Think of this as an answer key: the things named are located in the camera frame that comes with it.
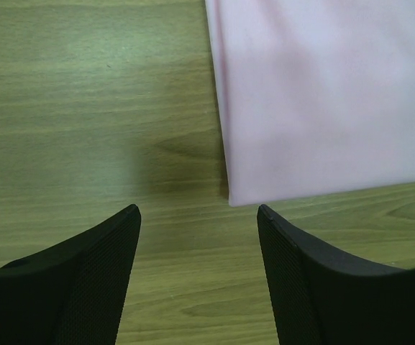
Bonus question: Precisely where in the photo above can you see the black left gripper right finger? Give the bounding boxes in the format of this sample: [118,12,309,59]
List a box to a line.
[257,205,415,344]

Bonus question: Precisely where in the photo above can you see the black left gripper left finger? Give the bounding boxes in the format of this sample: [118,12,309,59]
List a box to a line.
[0,205,141,345]

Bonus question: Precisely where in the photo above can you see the pink t shirt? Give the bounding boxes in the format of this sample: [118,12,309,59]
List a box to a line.
[206,1,415,206]

